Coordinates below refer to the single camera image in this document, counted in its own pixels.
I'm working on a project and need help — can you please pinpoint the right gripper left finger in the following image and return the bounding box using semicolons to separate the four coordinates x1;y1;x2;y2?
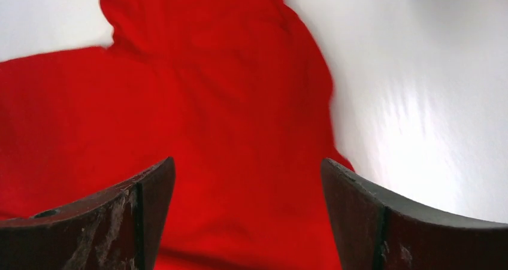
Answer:
1;157;176;269

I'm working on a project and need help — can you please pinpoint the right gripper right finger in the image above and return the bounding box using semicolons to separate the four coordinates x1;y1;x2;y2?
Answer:
320;159;507;270

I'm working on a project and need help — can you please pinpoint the red t shirt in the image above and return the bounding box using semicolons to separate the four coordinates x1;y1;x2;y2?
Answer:
1;0;345;269

